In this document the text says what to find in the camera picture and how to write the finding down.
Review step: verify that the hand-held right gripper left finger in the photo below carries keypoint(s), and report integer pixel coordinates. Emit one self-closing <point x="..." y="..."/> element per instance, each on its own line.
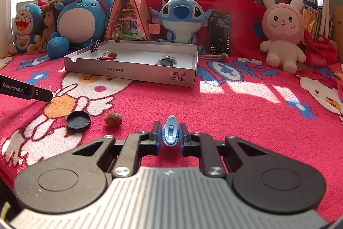
<point x="158" y="136"/>

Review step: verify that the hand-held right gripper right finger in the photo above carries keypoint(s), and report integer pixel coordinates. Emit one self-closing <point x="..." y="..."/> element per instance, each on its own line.
<point x="182" y="139"/>

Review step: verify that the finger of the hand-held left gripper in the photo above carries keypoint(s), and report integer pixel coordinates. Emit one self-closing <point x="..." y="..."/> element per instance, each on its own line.
<point x="32" y="92"/>

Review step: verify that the blue hair clip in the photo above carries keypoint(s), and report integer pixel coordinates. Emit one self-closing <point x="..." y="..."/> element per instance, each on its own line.
<point x="169" y="58"/>
<point x="170" y="132"/>

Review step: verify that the clear plastic dome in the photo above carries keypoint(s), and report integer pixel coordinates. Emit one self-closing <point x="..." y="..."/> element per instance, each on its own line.
<point x="45" y="88"/>

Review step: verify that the white cardboard box tray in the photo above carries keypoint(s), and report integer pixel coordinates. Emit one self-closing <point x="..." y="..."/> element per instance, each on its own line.
<point x="134" y="72"/>

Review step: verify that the brown walnut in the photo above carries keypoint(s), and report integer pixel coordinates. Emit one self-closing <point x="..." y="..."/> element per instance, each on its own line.
<point x="113" y="119"/>
<point x="112" y="55"/>

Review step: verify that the black round cap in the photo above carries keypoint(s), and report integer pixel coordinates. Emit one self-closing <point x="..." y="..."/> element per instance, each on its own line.
<point x="163" y="63"/>
<point x="77" y="123"/>

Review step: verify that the red printed blanket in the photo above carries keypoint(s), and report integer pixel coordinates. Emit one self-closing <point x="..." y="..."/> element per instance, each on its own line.
<point x="241" y="111"/>

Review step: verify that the blue robot cat plush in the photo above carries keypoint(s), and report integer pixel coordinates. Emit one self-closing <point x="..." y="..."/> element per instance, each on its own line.
<point x="24" y="22"/>

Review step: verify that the brown-haired doll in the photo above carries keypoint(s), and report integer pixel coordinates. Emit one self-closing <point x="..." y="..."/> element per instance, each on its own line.
<point x="49" y="19"/>

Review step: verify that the black binder clip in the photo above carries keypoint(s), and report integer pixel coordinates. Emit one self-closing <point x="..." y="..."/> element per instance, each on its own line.
<point x="93" y="48"/>

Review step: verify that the red binder clip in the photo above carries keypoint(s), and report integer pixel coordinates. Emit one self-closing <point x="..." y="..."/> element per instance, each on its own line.
<point x="107" y="58"/>

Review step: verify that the big round blue plush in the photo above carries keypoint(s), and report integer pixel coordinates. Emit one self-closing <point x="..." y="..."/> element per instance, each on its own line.
<point x="77" y="22"/>

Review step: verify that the black smartphone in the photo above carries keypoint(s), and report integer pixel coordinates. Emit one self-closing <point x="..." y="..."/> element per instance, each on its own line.
<point x="219" y="33"/>

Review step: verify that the triangular miniature house display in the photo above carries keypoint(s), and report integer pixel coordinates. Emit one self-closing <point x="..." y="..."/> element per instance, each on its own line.
<point x="128" y="11"/>

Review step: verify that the blue alien plush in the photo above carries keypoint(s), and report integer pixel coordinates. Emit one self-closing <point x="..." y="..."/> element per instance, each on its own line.
<point x="179" y="11"/>

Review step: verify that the pink rabbit plush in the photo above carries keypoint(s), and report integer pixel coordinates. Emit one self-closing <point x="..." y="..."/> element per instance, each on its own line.
<point x="281" y="22"/>

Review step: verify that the red cloth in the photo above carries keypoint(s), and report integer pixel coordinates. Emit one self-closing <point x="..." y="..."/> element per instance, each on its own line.
<point x="320" y="53"/>

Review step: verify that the stack of glossy booklets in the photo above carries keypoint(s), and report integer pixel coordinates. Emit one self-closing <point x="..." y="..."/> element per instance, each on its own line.
<point x="312" y="19"/>

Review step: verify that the brown cardboard box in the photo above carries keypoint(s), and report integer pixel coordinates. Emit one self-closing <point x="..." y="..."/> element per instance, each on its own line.
<point x="338" y="22"/>

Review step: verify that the white pipe stand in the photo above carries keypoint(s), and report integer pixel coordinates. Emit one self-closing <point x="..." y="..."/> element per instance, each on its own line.
<point x="325" y="3"/>

